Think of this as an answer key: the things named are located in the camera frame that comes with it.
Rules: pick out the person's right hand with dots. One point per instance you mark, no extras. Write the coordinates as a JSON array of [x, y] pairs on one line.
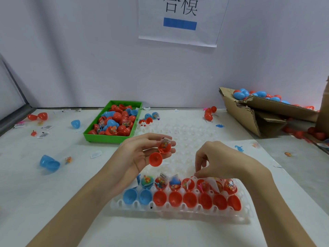
[[231, 162]]

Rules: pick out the small blue toy piece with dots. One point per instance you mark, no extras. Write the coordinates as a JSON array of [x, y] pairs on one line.
[[239, 148]]

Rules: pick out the person's right forearm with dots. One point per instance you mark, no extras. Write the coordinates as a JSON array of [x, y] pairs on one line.
[[282, 213]]

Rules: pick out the person's left forearm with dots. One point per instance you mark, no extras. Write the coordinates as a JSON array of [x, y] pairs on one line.
[[77, 218]]

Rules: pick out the small capsule cluster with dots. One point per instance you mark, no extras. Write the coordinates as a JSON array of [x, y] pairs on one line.
[[149, 117]]

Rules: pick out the small orange toy piece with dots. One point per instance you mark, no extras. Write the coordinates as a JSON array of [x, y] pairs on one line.
[[68, 159], [288, 153]]

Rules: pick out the clear plastic egg tray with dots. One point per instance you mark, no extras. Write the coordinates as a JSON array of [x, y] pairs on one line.
[[180, 136]]

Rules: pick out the blue egg shell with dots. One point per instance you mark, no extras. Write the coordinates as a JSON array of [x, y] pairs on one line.
[[50, 162]]

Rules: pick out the single blue egg half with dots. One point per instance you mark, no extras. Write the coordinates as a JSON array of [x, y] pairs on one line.
[[75, 124]]

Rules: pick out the white paper sign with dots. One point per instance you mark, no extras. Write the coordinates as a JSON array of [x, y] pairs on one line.
[[211, 23]]

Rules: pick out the pile of finished eggs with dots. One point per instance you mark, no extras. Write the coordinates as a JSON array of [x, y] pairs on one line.
[[262, 95]]

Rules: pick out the cardboard box of capsules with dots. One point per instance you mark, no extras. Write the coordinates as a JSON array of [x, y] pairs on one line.
[[241, 115]]

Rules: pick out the green plastic tray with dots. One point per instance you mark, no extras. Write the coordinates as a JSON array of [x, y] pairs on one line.
[[86, 139]]

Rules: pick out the person's left hand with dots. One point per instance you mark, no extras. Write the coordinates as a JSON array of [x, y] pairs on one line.
[[126, 162]]

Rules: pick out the tall brown cardboard box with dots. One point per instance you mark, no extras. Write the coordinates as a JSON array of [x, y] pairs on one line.
[[324, 110]]

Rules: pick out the clear triangular panel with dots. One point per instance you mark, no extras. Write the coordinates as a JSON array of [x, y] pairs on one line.
[[10, 95]]

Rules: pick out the grey metal rail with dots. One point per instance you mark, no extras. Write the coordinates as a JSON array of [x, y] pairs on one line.
[[15, 119]]

